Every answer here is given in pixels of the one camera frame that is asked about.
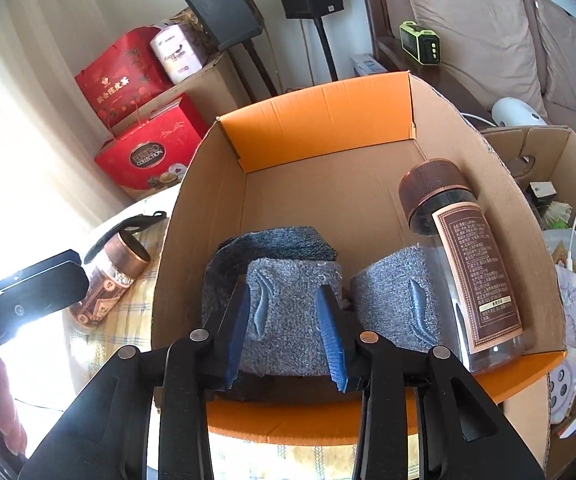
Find beige sofa pillow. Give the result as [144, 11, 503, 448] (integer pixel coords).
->
[510, 0, 576, 117]
[393, 0, 550, 121]

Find black speaker stand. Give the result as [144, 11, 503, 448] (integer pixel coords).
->
[230, 42, 279, 107]
[312, 16, 339, 84]

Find orange cardboard box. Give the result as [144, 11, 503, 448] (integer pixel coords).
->
[150, 71, 569, 449]

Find brown sofa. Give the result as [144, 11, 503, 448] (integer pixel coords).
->
[355, 0, 576, 132]

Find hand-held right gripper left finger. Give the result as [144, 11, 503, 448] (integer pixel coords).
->
[18, 279, 253, 480]

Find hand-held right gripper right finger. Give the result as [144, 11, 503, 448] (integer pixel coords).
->
[315, 284, 549, 480]

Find white small carton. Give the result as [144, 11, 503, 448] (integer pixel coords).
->
[149, 20, 209, 85]

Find short copper-lidded jar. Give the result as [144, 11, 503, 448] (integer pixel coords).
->
[69, 231, 151, 331]

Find person's left hand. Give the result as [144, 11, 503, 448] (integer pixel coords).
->
[0, 349, 29, 457]

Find red gift box oval label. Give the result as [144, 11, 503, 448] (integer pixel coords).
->
[94, 92, 209, 202]

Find red gift box gold print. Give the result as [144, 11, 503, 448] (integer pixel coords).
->
[74, 27, 181, 129]

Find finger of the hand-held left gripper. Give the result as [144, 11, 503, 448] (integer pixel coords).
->
[0, 261, 91, 348]
[0, 249, 82, 306]

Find white sheer curtain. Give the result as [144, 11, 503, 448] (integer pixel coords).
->
[0, 0, 136, 266]

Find blue and white box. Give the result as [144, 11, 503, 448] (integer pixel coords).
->
[350, 52, 389, 77]

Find white perforated item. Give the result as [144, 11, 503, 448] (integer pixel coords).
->
[548, 360, 576, 422]

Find green portable radio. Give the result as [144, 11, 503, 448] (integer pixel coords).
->
[399, 20, 444, 67]

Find yellow checked tablecloth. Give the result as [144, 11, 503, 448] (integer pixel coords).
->
[62, 192, 369, 480]

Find tall copper-capped bottle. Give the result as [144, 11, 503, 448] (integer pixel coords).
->
[398, 159, 537, 375]

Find open brown cardboard box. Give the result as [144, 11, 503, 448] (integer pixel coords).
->
[478, 125, 576, 480]

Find white rounded device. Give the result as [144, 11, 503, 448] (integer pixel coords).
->
[490, 97, 552, 129]

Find small dark box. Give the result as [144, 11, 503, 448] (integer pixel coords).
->
[528, 180, 560, 212]

